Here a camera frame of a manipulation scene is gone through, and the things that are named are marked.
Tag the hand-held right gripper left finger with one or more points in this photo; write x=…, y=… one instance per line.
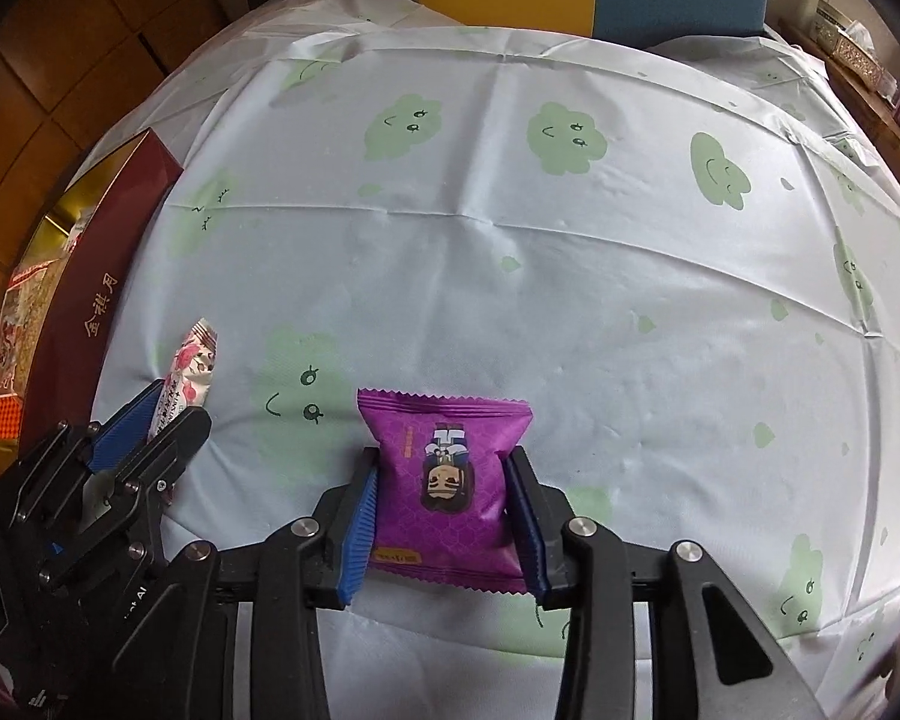
x=360, y=532

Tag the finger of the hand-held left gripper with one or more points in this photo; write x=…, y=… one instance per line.
x=184, y=435
x=124, y=424

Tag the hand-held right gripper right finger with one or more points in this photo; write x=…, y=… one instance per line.
x=529, y=532

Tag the rose print candy packet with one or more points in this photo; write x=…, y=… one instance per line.
x=191, y=367

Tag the purple snack packet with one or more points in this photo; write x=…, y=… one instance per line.
x=442, y=465

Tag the maroon box with gold lining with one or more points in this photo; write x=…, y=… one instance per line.
x=97, y=315

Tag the large red snack bag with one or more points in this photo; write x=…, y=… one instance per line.
x=15, y=360

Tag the pale cloud print tablecloth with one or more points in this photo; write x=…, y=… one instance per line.
x=570, y=315

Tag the wooden wardrobe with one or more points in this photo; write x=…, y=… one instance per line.
x=82, y=52

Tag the patterned tissue box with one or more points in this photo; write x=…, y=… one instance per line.
x=855, y=52

